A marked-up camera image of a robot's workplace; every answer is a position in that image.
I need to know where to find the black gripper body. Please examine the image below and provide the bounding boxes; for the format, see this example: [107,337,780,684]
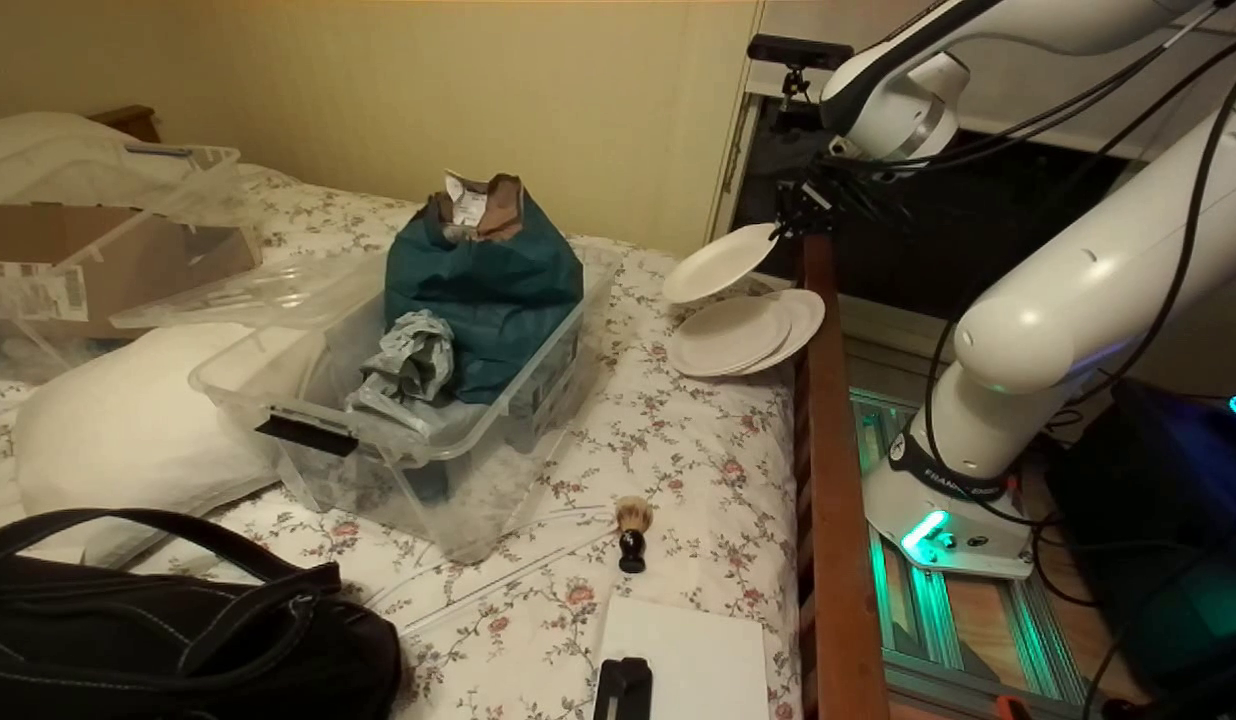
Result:
[774,164,874,238]

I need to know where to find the white plate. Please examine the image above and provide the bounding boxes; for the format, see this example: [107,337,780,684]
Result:
[668,297,788,377]
[749,287,823,372]
[662,223,774,302]

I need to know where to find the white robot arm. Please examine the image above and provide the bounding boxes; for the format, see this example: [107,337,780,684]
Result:
[780,0,1236,487]

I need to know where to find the clear plastic container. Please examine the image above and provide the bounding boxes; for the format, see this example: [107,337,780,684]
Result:
[193,249,614,565]

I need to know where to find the teal cloth bag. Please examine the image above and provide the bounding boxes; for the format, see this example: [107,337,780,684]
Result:
[385,198,583,404]

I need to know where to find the small bobblehead figurine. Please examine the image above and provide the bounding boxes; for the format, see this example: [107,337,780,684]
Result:
[614,500,652,570]

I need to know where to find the dark computer case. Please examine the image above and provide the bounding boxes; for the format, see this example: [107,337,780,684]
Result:
[1049,384,1236,696]

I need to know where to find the crumpled grey paper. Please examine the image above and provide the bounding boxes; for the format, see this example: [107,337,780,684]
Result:
[362,312,456,404]

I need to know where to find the white paper pad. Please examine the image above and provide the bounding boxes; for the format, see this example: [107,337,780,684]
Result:
[600,594,768,720]

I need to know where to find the cardboard box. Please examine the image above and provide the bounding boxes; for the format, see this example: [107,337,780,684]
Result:
[0,205,259,322]

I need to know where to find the white pillow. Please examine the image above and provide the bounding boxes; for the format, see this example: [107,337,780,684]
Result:
[13,322,298,513]

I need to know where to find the black handbag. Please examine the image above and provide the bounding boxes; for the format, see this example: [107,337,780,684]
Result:
[0,507,415,720]

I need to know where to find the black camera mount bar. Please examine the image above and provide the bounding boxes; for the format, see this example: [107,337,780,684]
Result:
[749,34,852,100]

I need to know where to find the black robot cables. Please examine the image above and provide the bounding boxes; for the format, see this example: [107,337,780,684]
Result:
[891,0,1236,537]

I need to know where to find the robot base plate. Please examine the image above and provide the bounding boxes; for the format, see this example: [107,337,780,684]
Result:
[864,458,1032,578]

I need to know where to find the wooden bed frame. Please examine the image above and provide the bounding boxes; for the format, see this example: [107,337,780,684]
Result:
[797,234,886,720]

